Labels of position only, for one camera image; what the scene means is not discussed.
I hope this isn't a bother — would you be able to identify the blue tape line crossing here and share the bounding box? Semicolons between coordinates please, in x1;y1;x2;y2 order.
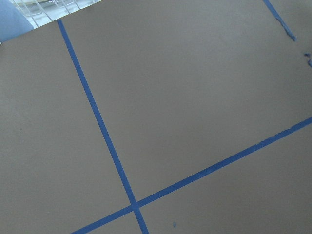
73;117;312;234

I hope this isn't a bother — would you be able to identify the light blue robot joint cap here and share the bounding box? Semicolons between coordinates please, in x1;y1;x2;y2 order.
0;0;34;43

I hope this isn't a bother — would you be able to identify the white wire basket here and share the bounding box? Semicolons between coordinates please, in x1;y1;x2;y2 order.
9;0;100;29

